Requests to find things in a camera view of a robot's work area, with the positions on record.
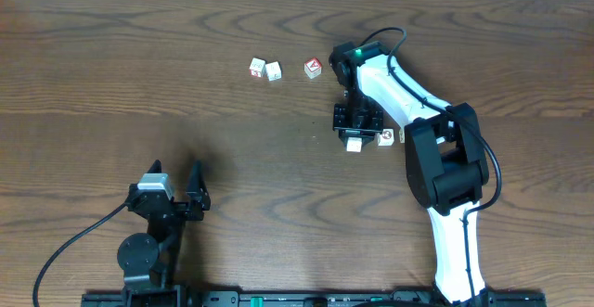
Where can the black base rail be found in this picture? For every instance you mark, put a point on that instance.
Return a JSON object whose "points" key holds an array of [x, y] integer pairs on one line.
{"points": [[411, 296]]}

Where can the plain drawing wooden block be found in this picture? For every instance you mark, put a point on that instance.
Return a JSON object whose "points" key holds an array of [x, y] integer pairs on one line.
{"points": [[402, 136]]}

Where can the blue letter T block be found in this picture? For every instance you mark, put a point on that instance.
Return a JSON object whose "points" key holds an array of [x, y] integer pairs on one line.
{"points": [[273, 71]]}

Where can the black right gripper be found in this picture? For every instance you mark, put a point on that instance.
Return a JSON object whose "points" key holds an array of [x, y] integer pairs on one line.
{"points": [[347, 130]]}

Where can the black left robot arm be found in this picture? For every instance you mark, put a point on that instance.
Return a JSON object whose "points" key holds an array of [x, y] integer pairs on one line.
{"points": [[149, 259]]}

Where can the red letter A block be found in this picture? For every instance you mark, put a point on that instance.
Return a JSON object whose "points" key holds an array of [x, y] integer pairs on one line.
{"points": [[312, 68]]}

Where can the green letter Z block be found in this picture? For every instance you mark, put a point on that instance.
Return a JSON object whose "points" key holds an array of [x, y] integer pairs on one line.
{"points": [[354, 144]]}

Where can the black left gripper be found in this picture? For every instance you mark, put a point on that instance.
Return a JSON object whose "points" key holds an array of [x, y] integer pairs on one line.
{"points": [[188, 211]]}

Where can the red number 3 block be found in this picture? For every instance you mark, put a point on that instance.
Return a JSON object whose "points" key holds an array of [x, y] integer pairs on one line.
{"points": [[257, 67]]}

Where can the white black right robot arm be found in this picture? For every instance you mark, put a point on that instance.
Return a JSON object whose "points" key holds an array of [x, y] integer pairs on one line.
{"points": [[447, 159]]}

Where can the red picture wooden block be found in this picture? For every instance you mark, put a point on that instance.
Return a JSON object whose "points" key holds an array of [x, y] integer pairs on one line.
{"points": [[385, 138]]}

